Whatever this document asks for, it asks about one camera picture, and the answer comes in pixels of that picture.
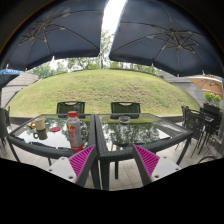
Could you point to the red-capped drink bottle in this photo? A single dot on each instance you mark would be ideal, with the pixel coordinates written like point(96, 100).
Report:
point(74, 131)

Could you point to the navy patio umbrella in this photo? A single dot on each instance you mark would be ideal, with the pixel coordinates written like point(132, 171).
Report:
point(155, 32)
point(65, 29)

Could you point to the green potted plant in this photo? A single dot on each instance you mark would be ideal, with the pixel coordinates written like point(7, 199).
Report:
point(212, 99)

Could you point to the left glass-top wicker table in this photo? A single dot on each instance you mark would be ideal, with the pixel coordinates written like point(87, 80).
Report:
point(54, 145)

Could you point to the beige umbrella far right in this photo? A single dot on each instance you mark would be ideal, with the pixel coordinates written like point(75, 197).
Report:
point(208, 84)

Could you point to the dark patio chair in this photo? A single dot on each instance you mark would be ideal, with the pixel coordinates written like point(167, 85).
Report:
point(126, 108)
point(64, 107)

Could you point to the right dark patio chair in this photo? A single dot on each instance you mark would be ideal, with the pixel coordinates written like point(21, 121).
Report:
point(126, 108)

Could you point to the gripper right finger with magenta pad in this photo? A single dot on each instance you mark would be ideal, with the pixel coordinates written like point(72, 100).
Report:
point(151, 166)

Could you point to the left dark patio chair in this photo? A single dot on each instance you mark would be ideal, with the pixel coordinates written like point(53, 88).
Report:
point(64, 107)

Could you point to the cream mug with yellow handle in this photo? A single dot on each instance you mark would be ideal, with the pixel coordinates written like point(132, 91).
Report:
point(38, 123)

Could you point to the right glass-top wicker table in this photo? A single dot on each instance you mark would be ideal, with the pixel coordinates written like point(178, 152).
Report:
point(115, 140)

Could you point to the left navy patio umbrella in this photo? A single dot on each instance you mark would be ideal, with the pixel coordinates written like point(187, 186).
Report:
point(65, 29)

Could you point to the right navy patio umbrella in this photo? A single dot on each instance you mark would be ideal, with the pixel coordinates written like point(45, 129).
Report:
point(155, 32)

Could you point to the blue umbrella far left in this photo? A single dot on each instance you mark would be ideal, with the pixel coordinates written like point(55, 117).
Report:
point(7, 75)

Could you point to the dark chair far left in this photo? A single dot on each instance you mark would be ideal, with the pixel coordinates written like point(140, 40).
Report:
point(4, 123)

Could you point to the glass ashtray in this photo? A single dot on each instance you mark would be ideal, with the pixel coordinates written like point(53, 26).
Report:
point(124, 120)

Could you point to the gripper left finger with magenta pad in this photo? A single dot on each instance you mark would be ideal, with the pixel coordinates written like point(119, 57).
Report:
point(75, 168)

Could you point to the red round coaster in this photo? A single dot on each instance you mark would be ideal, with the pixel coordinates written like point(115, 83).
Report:
point(55, 129)

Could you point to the black chair at right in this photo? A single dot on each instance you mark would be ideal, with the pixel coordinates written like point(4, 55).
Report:
point(194, 120)

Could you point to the glass-top wicker table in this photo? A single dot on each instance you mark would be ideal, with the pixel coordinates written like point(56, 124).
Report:
point(54, 145)
point(115, 140)

